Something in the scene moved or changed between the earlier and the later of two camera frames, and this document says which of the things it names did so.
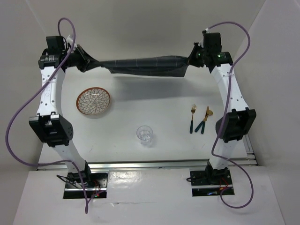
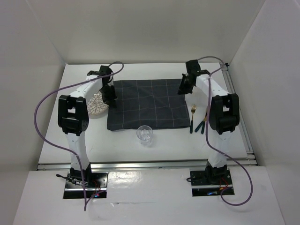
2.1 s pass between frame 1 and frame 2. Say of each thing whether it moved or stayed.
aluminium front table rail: stayed
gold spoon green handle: stayed
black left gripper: moved
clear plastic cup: stayed
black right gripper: moved
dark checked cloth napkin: moved
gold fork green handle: stayed
